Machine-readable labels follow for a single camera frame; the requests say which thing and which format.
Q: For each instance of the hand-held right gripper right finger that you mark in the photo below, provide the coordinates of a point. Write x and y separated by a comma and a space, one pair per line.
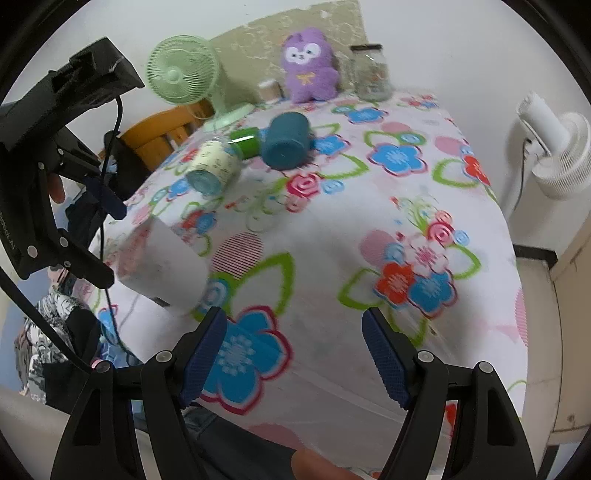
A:
383, 364

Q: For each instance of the person's left hand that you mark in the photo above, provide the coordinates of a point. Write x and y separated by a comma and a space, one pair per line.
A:
57, 188

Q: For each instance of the green desk fan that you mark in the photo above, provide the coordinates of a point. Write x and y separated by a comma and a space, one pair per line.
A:
182, 69

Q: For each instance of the glass jar with black lid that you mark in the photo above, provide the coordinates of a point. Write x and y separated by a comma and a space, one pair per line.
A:
371, 74

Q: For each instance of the wooden chair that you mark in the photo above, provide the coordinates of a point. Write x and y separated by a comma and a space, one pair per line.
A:
157, 131

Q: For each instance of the black and white patterned cloth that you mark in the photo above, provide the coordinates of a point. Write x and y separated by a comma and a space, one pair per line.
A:
55, 318

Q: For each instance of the floral tablecloth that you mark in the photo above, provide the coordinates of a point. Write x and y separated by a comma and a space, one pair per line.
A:
346, 221

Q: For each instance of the small beige cup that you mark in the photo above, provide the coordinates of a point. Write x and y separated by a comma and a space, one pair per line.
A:
269, 91

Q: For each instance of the beige cabinet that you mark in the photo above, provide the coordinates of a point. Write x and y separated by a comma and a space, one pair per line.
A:
570, 323

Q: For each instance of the purple plush toy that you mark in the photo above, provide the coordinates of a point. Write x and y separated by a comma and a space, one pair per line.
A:
308, 69

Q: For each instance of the green cup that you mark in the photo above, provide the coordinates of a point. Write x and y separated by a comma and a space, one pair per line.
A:
247, 142

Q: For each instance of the white cup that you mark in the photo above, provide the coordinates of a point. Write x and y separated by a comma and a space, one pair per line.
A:
159, 265

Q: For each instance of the beige patterned wall cloth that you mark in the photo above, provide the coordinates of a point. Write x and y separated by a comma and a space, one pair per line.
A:
258, 41

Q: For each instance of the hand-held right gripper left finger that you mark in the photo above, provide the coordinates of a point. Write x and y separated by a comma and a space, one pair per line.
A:
205, 356

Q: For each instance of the teal cup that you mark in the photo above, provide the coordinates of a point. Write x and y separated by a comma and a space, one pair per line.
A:
286, 141

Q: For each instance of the white floor fan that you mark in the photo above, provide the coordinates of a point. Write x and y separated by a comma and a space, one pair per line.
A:
561, 157

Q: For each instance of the person's leg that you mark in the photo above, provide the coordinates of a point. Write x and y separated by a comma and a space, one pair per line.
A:
249, 454

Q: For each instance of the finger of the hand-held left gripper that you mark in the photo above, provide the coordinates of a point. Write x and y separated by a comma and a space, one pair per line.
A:
87, 267
110, 199

